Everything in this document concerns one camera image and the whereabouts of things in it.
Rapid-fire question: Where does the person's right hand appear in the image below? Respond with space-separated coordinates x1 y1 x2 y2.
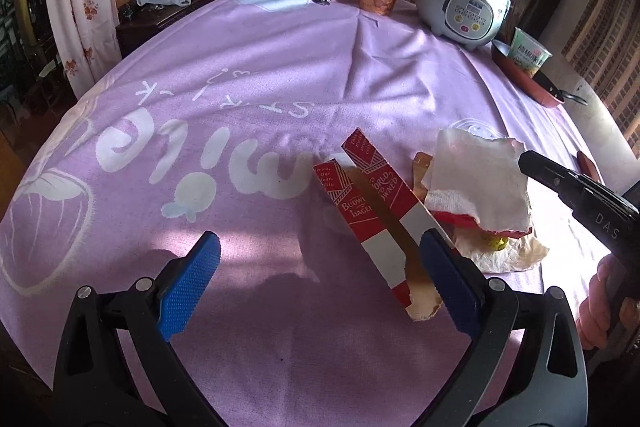
575 252 640 353

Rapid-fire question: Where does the brick pattern curtain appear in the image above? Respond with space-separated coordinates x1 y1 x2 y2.
560 0 640 142

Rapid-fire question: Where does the pale green rice cooker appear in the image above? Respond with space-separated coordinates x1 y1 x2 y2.
417 0 512 52

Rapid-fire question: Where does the red frying pan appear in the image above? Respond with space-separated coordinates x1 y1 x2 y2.
491 39 590 108

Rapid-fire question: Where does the white tissue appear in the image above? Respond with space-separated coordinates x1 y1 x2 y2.
422 129 533 233

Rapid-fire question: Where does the white floral curtain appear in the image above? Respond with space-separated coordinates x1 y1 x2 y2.
44 0 123 100

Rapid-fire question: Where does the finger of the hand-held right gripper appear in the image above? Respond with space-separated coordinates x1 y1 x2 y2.
518 150 598 208

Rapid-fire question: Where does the purple printed tablecloth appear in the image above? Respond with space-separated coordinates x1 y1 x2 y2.
0 0 626 427

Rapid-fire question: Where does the dark wooden sideboard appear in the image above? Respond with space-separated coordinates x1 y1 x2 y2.
116 0 241 58

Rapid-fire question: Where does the brown leather phone case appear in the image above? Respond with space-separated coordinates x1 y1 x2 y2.
576 150 603 180

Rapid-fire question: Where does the pile of food wrappers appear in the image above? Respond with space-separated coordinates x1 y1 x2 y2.
452 227 551 275

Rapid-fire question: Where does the green instant noodle cup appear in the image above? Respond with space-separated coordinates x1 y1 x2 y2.
510 28 553 78

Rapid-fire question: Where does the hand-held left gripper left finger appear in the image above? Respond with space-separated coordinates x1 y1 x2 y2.
52 231 226 427

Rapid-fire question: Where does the red and white carton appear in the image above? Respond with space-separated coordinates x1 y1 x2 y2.
312 128 458 323

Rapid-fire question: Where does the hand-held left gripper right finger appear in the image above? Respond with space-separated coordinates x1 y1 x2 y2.
419 229 590 427

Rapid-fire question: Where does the red snack bag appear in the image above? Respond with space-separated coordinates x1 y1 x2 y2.
432 207 531 240

